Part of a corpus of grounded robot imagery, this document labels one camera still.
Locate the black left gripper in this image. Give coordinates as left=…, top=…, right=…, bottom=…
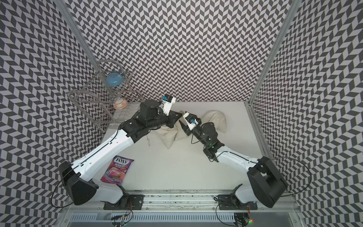
left=147, top=109, right=182, bottom=130

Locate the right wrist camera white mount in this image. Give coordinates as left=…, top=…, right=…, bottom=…
left=182, top=112, right=201, bottom=131

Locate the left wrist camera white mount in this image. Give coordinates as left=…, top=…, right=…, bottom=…
left=161, top=94, right=176, bottom=116

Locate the metal wire dish rack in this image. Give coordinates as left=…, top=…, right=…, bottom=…
left=67, top=60, right=145, bottom=133

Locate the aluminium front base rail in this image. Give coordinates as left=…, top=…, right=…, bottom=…
left=55, top=191, right=306, bottom=227

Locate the blue bowl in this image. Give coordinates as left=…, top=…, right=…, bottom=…
left=106, top=72, right=125, bottom=87

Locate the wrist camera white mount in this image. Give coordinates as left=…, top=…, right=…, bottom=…
left=161, top=94, right=176, bottom=116
left=182, top=112, right=201, bottom=131

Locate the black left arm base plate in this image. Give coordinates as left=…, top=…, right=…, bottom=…
left=104, top=194, right=145, bottom=211

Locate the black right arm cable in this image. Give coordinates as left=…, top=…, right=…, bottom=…
left=272, top=157, right=313, bottom=198

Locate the aluminium corner frame post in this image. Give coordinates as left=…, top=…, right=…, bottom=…
left=53, top=0, right=99, bottom=71
left=245, top=0, right=302, bottom=159

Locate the white orange patterned bowl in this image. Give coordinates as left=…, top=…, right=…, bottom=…
left=113, top=97, right=128, bottom=110

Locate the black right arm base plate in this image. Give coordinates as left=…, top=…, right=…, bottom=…
left=214, top=194, right=258, bottom=211

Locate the cream cloth soil bag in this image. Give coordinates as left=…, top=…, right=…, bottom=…
left=155, top=110, right=227, bottom=149

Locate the aluminium corner frame post right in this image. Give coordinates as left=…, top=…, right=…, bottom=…
left=245, top=0, right=302, bottom=159

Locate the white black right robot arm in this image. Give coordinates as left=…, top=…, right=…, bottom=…
left=181, top=123, right=288, bottom=208

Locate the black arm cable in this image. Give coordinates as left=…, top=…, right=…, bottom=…
left=272, top=157, right=313, bottom=198
left=50, top=170, right=74, bottom=209

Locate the purple Fox's candy packet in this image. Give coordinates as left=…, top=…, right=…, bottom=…
left=101, top=156, right=134, bottom=185

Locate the aluminium corner frame post left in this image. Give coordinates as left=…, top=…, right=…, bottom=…
left=53, top=0, right=99, bottom=71

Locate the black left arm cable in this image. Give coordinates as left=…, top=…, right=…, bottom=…
left=50, top=170, right=74, bottom=209

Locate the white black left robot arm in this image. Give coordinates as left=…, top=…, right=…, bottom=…
left=59, top=95, right=182, bottom=205

